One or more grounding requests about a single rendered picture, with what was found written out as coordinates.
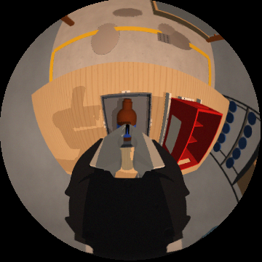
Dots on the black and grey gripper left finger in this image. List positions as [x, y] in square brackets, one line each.
[103, 155]

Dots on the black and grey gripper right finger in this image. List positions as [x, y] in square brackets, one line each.
[151, 156]

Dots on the red plastic crate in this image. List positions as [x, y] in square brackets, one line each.
[190, 131]

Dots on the brown bottle with blue label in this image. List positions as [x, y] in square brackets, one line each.
[126, 116]

